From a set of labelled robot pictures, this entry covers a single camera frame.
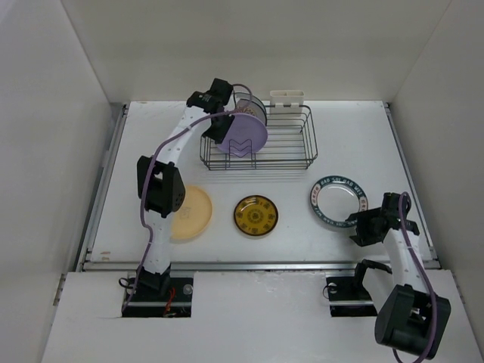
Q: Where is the white utensil holder cup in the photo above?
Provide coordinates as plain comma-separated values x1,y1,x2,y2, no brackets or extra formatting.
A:
269,90,305,112

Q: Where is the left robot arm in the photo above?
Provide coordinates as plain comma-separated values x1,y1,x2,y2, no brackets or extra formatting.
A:
129,78,235,300

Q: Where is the grey rimmed patterned plate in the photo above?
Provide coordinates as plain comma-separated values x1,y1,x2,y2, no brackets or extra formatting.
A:
234,92,268,126

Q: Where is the white plate blue rim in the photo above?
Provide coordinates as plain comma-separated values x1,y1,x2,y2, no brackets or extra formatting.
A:
309,175,369,229

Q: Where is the purple plastic plate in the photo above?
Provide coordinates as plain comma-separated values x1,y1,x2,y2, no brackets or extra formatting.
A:
216,113,268,157

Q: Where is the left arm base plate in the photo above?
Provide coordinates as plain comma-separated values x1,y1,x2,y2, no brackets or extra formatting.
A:
119,277,194,318

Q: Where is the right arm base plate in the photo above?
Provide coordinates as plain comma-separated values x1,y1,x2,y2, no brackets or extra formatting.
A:
324,276,377,318

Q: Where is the beige plastic plate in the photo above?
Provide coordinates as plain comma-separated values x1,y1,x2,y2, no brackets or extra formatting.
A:
171,185,213,240

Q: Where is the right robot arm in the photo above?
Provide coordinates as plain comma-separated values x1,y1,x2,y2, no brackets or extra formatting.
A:
348,192,451,362

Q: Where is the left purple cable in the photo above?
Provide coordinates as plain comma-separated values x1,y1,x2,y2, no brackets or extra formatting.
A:
123,82,254,306

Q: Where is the small yellow patterned plate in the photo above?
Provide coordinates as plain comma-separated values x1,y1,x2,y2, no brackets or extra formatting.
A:
233,194,279,238

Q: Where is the wire dish rack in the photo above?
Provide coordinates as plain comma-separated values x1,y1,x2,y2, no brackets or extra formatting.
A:
200,104,318,171

